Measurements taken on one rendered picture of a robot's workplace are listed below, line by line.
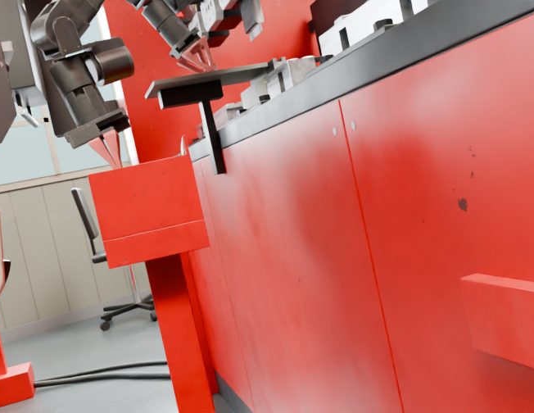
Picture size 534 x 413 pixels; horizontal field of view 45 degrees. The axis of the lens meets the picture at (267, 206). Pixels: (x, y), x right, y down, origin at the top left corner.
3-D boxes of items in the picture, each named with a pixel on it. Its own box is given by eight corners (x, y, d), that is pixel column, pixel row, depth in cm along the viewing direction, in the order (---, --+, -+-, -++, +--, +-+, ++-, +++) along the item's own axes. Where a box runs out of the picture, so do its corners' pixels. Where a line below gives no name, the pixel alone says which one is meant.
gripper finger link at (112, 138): (135, 171, 101) (108, 117, 100) (93, 191, 100) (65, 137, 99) (138, 173, 108) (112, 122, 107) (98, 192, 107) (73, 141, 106)
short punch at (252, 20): (246, 42, 159) (238, 4, 158) (255, 41, 159) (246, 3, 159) (258, 31, 149) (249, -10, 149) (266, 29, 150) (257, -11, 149)
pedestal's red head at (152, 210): (119, 256, 119) (98, 161, 118) (205, 238, 121) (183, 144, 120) (109, 270, 99) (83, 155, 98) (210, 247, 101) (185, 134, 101)
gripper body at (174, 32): (193, 43, 154) (172, 19, 153) (201, 32, 145) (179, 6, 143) (174, 61, 153) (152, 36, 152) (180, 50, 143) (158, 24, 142)
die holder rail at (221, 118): (201, 152, 231) (195, 126, 231) (217, 149, 233) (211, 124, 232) (233, 137, 183) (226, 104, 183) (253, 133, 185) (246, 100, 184)
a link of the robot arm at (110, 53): (30, 26, 103) (49, 19, 96) (94, 9, 109) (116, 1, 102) (58, 98, 106) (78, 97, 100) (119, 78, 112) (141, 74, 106)
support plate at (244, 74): (145, 99, 155) (144, 95, 155) (247, 82, 163) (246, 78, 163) (154, 85, 138) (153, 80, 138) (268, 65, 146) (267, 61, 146)
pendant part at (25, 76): (20, 109, 274) (2, 25, 272) (50, 104, 277) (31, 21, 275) (1, 91, 230) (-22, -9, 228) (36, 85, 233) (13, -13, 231)
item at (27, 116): (33, 129, 282) (29, 110, 282) (39, 127, 283) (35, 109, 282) (15, 115, 238) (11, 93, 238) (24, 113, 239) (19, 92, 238)
